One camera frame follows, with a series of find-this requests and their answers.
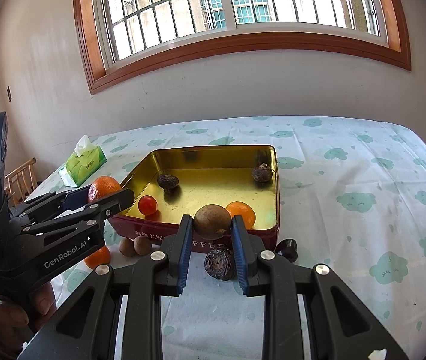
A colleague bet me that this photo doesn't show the small brown longan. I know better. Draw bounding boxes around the small brown longan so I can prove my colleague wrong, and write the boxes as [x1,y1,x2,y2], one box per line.
[193,204,233,241]
[133,235,153,256]
[119,237,136,256]

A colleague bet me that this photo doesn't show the shiny dark water chestnut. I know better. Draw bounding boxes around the shiny dark water chestnut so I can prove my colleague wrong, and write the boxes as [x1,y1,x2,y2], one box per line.
[275,239,298,261]

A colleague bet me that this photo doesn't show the red and gold tin box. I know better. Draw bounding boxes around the red and gold tin box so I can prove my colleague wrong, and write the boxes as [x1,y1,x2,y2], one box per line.
[107,145,281,254]

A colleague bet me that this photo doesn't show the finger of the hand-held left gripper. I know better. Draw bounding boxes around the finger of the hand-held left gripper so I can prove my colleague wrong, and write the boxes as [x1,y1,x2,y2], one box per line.
[9,187,91,221]
[21,188,135,235]

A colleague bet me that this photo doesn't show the green tissue box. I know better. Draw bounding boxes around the green tissue box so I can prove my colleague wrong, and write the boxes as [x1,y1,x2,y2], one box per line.
[58,135,107,188]

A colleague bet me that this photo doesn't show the red tomato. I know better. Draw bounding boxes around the red tomato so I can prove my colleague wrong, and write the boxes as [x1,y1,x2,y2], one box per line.
[138,195,158,217]

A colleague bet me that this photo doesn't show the wrinkled dark water chestnut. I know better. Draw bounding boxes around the wrinkled dark water chestnut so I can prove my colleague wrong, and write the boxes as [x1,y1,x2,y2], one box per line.
[251,163,273,183]
[156,173,180,192]

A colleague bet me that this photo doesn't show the purple wrinkled passion fruit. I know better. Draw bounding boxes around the purple wrinkled passion fruit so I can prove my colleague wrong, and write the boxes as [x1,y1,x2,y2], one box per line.
[204,248,235,281]

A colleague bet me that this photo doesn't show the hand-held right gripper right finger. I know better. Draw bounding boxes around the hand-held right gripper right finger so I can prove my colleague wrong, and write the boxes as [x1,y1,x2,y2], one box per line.
[230,215,410,360]

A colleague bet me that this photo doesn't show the wooden framed barred window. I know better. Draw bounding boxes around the wooden framed barred window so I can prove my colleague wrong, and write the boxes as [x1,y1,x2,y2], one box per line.
[72,0,412,95]

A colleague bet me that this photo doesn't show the light wooden chair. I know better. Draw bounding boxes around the light wooden chair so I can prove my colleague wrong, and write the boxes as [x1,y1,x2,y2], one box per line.
[5,157,37,205]

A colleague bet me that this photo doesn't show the person's left hand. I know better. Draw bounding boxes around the person's left hand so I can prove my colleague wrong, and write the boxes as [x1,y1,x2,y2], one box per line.
[0,282,56,360]

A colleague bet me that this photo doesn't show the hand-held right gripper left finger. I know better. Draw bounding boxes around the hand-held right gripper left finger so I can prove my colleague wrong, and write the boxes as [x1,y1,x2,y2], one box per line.
[18,214,194,360]

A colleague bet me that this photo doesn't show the cloud print tablecloth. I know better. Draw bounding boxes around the cloud print tablecloth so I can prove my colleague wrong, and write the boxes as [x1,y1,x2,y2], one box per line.
[29,115,426,360]

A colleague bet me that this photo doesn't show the orange mandarin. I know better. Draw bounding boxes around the orange mandarin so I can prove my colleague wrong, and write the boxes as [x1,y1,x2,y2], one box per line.
[88,176,122,204]
[84,245,111,270]
[225,201,256,230]

